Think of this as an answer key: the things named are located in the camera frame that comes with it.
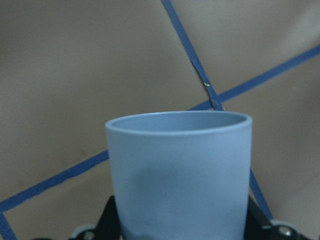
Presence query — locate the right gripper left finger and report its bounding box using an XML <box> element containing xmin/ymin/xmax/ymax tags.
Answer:
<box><xmin>68</xmin><ymin>195</ymin><xmax>122</xmax><ymax>240</ymax></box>

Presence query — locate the light blue cup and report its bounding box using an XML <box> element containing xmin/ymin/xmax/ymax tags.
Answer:
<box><xmin>105</xmin><ymin>110</ymin><xmax>253</xmax><ymax>240</ymax></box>

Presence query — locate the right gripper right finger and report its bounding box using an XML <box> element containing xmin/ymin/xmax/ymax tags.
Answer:
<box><xmin>243</xmin><ymin>196</ymin><xmax>310</xmax><ymax>240</ymax></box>

